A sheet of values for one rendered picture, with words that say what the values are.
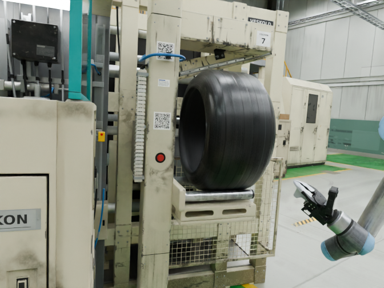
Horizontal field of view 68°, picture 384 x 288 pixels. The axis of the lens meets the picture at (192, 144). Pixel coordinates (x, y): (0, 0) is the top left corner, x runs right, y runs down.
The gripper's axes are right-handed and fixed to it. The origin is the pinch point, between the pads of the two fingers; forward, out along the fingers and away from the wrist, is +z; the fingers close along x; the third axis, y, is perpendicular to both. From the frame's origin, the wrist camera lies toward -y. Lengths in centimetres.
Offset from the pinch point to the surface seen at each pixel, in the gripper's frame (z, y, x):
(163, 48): 77, -14, -9
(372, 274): -117, 95, 113
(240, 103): 37.6, -14.6, -5.4
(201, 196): 25.6, 23.6, -21.2
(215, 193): 22.3, 22.0, -15.7
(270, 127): 23.0, -11.8, -0.4
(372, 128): -234, 301, 1091
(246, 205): 8.4, 21.6, -8.2
